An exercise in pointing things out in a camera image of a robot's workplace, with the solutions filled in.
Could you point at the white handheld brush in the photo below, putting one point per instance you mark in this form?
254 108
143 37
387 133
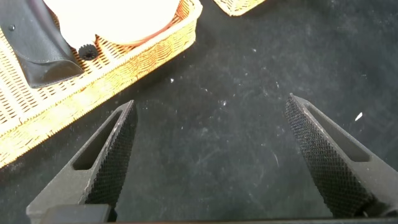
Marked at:
88 52

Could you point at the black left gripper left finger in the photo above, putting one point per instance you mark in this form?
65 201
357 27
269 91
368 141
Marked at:
105 168

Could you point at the pink plastic bowl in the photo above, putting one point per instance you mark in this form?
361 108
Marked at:
124 18

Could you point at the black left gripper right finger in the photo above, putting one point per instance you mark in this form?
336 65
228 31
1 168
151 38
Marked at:
335 168

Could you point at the woven wicker basket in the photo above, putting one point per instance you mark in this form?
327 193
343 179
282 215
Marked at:
93 84
237 6

